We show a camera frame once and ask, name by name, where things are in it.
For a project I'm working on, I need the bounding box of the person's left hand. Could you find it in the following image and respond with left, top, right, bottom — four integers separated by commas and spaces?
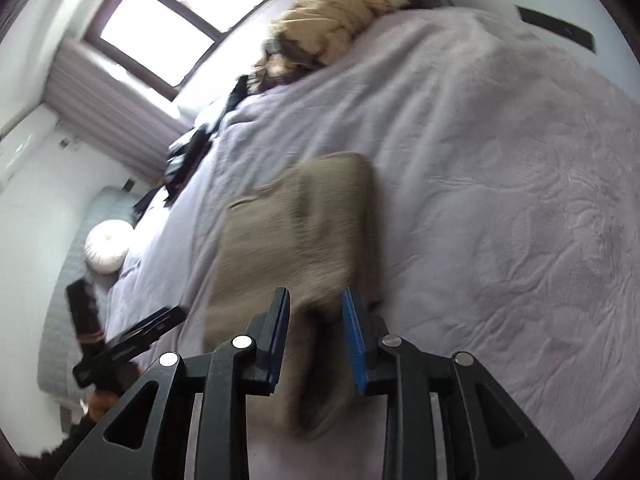
80, 389, 123, 423

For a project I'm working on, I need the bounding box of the dark cloth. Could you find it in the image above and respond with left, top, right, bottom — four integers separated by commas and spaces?
131, 187, 168, 226

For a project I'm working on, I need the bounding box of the beige striped fleece garment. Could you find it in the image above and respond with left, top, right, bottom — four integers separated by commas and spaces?
250, 0, 408, 93

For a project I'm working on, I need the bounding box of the window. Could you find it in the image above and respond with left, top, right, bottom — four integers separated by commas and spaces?
82, 0, 286, 101

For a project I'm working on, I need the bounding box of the round white pillow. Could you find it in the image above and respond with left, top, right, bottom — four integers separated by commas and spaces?
84, 220, 133, 275

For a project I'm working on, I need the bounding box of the grey quilted bench mat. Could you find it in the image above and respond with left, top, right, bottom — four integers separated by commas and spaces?
37, 185, 136, 401

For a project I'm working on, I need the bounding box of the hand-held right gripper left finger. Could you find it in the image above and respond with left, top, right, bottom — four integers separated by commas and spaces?
52, 287, 292, 480

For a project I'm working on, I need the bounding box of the black clothes pile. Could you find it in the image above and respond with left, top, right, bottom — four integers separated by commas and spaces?
132, 75, 251, 211

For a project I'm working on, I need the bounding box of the person's left forearm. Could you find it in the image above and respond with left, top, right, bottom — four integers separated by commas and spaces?
35, 407, 108, 463

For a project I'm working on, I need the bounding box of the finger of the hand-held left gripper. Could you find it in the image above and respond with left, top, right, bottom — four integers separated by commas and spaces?
105, 306, 187, 361
66, 280, 105, 348

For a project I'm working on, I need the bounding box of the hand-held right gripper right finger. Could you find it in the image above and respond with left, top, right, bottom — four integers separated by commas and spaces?
340, 287, 577, 480

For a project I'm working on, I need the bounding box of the lavender fleece blanket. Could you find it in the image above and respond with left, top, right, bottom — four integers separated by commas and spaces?
102, 5, 640, 480

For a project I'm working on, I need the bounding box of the wall television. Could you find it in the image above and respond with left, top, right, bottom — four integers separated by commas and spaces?
515, 4, 597, 55

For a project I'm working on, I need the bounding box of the white air conditioner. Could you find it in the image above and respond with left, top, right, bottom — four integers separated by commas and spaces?
0, 109, 60, 193

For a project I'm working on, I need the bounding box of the brown knit sweater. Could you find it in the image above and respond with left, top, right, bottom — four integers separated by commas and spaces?
202, 151, 381, 441

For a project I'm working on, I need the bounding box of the grey curtain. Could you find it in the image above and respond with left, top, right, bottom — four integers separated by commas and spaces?
47, 40, 191, 181

